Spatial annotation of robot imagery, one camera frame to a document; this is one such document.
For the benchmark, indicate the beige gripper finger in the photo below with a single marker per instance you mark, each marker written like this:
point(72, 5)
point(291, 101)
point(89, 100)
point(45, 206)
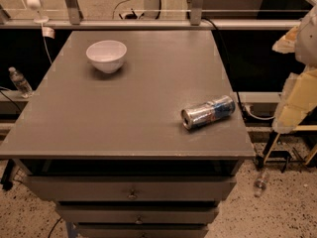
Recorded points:
point(287, 43)
point(298, 98)

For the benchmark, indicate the red bull can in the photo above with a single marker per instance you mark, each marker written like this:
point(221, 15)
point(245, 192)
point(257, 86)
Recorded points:
point(207, 112)

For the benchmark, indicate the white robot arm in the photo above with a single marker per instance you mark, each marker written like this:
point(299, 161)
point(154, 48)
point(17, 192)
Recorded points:
point(306, 47)

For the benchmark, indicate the yellow black stand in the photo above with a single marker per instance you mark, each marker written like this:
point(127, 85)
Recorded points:
point(278, 151)

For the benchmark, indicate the plastic bottle on floor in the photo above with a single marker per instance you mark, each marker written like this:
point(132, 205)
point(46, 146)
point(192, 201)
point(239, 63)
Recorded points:
point(260, 183)

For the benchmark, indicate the white bowl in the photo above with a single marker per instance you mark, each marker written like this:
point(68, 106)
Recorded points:
point(107, 56)

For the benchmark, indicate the white webcam on stand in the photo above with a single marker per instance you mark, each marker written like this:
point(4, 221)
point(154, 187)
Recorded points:
point(37, 5)

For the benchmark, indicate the plastic water bottle on ledge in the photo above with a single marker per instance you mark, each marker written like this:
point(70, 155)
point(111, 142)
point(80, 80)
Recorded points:
point(20, 82)

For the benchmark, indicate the metal frame rail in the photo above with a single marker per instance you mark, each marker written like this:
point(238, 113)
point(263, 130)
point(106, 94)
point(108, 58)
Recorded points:
point(156, 14)

